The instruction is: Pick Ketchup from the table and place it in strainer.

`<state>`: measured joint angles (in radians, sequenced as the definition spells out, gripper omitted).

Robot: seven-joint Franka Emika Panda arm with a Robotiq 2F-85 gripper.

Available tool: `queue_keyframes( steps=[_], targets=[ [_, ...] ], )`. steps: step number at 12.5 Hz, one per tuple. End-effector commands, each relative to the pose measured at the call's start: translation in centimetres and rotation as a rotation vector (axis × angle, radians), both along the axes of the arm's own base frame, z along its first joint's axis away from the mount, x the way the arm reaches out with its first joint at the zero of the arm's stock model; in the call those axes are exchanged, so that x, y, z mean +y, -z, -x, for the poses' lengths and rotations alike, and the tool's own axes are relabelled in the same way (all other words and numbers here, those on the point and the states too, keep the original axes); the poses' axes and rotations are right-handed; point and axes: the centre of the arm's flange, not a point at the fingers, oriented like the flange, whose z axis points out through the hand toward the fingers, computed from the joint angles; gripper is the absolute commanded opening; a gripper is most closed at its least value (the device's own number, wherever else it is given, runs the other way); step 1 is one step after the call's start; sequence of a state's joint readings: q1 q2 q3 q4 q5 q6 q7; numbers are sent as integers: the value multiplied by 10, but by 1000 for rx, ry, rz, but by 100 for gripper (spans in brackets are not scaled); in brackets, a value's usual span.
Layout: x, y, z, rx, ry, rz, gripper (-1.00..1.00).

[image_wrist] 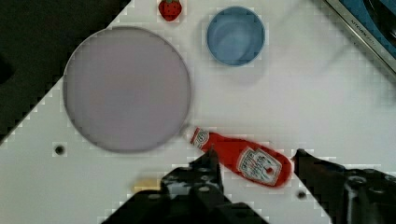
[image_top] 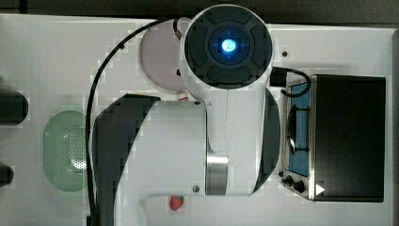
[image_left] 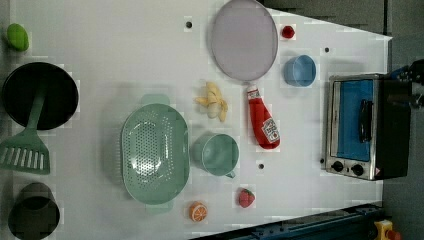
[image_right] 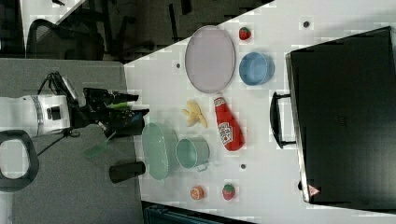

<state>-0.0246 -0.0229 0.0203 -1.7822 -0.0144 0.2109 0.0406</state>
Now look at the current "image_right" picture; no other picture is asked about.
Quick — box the green metal cup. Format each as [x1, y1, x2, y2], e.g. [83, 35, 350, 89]
[176, 136, 210, 172]

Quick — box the black toaster oven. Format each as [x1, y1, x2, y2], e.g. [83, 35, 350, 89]
[285, 26, 396, 214]

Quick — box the green plastic strainer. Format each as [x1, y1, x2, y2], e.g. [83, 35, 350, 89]
[142, 123, 178, 180]

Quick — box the green lime toy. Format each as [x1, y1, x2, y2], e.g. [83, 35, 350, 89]
[107, 102, 133, 109]

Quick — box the red ketchup bottle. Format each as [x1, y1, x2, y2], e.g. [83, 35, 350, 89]
[214, 96, 245, 151]

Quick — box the green slotted spatula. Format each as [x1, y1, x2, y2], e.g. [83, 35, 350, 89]
[83, 133, 116, 159]

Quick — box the black cylinder cup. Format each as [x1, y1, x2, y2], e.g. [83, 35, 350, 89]
[108, 161, 146, 184]

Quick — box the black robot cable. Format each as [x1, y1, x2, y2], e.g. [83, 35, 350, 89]
[36, 71, 82, 157]

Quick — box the large pink plate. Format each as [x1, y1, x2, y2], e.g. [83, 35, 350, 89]
[185, 25, 235, 94]

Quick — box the orange slice toy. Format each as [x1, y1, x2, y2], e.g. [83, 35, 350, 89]
[190, 186, 205, 201]

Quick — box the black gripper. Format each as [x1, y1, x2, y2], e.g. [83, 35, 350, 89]
[70, 88, 149, 137]

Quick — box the blue plastic bowl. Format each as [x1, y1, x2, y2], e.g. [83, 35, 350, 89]
[239, 51, 275, 86]

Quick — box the small red strawberry toy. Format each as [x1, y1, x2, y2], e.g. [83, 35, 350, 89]
[239, 27, 251, 40]

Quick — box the black office chair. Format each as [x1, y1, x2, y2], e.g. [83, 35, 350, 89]
[26, 0, 154, 63]

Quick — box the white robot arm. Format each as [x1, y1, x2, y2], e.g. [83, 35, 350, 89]
[1, 88, 149, 192]

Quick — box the peeled toy banana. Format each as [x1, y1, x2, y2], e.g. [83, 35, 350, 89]
[182, 100, 207, 128]

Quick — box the dark blue bin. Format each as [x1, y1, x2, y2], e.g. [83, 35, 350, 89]
[143, 204, 253, 224]

